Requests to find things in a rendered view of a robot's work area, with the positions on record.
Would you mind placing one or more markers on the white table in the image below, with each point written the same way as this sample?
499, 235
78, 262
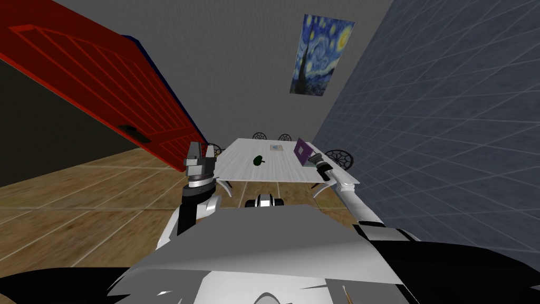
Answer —
278, 169

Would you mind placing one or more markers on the purple laptop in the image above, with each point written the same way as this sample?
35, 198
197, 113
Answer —
303, 152

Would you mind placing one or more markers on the red panelled door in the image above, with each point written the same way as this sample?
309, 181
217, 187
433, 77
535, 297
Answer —
84, 71

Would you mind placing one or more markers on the pale flat book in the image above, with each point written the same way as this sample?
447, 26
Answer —
276, 147

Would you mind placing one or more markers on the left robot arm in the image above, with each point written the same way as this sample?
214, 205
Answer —
187, 211

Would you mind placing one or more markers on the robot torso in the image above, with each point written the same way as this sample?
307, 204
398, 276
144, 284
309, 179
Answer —
261, 240

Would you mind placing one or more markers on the dark green round object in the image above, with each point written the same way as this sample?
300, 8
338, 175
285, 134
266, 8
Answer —
257, 160

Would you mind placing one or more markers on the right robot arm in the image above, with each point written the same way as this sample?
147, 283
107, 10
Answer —
359, 203

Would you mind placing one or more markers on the blue swirling night sky painting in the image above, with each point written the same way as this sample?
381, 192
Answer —
322, 55

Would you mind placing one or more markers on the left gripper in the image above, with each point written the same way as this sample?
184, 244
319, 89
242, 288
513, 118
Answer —
201, 167

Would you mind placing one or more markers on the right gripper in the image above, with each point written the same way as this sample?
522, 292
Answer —
315, 159

